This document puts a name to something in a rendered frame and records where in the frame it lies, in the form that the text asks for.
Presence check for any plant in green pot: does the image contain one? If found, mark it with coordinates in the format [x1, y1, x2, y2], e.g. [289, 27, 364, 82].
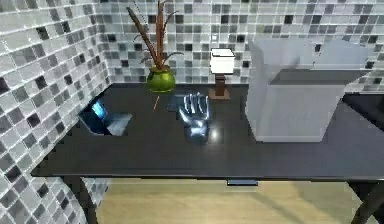
[125, 0, 185, 94]

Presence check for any pale grey open box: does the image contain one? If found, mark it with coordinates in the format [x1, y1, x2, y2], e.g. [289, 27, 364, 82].
[245, 37, 371, 144]

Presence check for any black table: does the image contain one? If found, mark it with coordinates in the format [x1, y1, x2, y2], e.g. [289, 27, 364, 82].
[30, 83, 384, 224]

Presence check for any white shade table lamp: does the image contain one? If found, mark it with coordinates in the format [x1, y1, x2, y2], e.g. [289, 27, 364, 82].
[208, 48, 236, 101]

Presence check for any shiny metal hand sculpture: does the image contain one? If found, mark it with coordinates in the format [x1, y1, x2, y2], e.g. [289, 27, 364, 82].
[177, 92, 212, 146]

